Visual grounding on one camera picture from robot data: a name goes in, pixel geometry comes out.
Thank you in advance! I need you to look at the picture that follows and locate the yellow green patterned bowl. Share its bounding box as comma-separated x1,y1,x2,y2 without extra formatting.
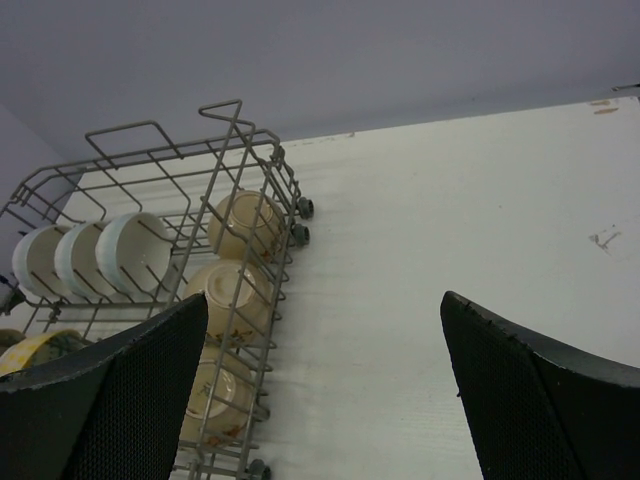
1,329,86,376

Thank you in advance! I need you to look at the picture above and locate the beige bowl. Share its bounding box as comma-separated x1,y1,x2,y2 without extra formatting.
207,190,285,264
180,344,253,446
183,259,273,348

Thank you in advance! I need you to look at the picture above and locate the cream floral patterned bowl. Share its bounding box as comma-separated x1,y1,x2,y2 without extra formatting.
0,329,25,354

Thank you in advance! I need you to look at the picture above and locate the beige bowl near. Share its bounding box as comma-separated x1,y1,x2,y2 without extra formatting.
180,344,253,446

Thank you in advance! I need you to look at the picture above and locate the white blue bowl middle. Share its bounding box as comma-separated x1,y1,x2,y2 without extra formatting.
54,221,115,299

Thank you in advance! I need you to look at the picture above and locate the white blue bowl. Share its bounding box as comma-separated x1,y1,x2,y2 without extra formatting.
12,225,71,298
95,212,172,294
54,221,115,299

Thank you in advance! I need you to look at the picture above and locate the beige bowl far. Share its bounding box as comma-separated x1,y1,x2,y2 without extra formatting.
207,190,285,264

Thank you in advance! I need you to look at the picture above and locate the white blue bowl right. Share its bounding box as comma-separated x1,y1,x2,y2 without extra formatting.
95,212,172,294

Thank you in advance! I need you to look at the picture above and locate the beige bowl middle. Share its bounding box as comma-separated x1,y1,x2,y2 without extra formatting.
183,259,273,348

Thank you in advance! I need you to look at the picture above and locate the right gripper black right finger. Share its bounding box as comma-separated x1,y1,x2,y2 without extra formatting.
440,291,639,479

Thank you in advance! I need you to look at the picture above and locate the grey wire dish rack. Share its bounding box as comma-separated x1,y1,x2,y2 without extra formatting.
1,99,314,479

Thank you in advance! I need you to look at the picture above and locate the white blue bowl left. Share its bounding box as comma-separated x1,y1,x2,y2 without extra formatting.
12,225,71,298

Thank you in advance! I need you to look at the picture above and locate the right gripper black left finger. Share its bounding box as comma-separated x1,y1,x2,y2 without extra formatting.
1,294,207,479

